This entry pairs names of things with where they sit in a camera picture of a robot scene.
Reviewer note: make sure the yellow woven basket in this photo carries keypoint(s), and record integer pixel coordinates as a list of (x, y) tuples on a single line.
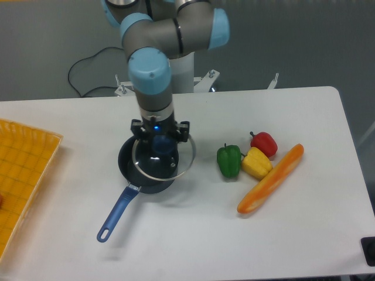
[(26, 153)]

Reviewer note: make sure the orange toy baguette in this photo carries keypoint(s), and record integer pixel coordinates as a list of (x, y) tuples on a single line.
[(259, 194)]

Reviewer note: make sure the dark blue saucepan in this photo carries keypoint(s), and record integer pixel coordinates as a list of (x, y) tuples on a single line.
[(137, 183)]

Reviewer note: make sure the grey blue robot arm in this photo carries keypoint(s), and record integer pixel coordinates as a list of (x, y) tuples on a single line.
[(152, 33)]

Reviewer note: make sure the yellow toy bell pepper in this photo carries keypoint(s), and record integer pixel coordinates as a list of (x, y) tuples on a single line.
[(256, 164)]

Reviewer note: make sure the green toy bell pepper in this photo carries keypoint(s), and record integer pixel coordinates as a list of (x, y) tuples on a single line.
[(229, 159)]

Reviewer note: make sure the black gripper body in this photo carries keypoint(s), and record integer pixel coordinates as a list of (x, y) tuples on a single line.
[(154, 127)]

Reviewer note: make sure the black object table edge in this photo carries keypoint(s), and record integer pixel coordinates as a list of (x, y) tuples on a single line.
[(368, 247)]

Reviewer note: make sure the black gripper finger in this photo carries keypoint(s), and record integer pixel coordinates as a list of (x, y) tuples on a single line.
[(138, 129), (182, 131)]

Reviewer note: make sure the glass lid blue knob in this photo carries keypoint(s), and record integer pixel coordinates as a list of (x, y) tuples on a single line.
[(162, 158)]

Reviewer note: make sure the red toy bell pepper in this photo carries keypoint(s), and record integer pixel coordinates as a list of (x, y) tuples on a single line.
[(265, 143)]

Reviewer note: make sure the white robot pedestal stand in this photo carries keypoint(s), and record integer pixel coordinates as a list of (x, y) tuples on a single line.
[(183, 80)]

